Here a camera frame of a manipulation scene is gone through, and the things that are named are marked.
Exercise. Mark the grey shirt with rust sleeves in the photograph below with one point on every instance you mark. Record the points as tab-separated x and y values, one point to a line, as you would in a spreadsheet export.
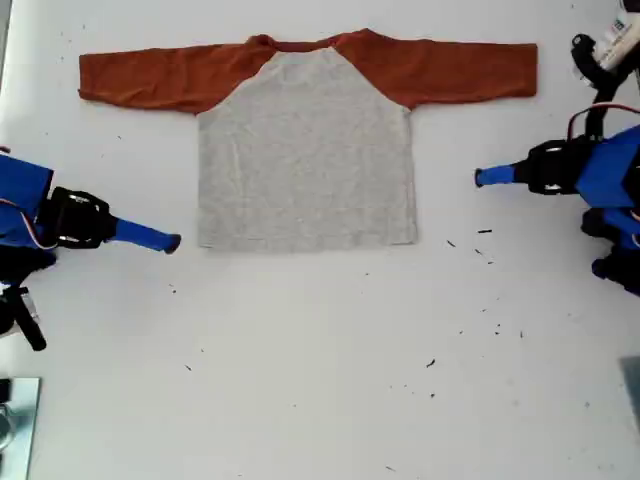
305	165

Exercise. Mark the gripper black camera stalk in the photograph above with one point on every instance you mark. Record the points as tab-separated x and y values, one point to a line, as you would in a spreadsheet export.
31	325
597	85

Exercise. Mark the black clamp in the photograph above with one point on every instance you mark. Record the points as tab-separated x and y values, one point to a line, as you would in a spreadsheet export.
4	390

